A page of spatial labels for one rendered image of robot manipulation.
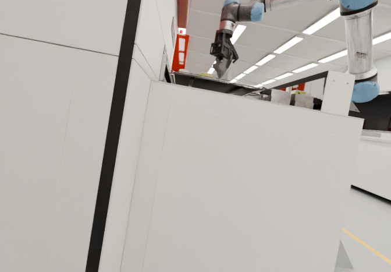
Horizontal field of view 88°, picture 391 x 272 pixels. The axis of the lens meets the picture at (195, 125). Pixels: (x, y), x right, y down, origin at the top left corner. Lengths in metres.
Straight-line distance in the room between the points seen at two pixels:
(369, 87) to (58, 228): 1.17
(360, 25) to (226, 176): 0.79
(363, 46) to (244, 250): 0.90
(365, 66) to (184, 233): 0.98
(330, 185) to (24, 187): 0.73
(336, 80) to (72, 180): 0.76
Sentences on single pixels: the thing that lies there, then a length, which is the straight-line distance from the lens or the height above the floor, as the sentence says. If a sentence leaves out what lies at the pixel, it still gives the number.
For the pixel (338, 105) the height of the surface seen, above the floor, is 0.86.
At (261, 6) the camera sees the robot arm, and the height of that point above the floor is 1.27.
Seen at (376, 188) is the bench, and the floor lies 0.17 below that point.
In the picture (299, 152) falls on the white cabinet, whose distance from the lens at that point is 0.66.
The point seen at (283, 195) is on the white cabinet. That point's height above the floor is 0.56.
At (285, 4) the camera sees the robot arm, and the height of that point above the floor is 1.33.
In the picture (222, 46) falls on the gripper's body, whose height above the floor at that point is 1.08.
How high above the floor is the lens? 0.74
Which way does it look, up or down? 2 degrees down
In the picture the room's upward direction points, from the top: 10 degrees clockwise
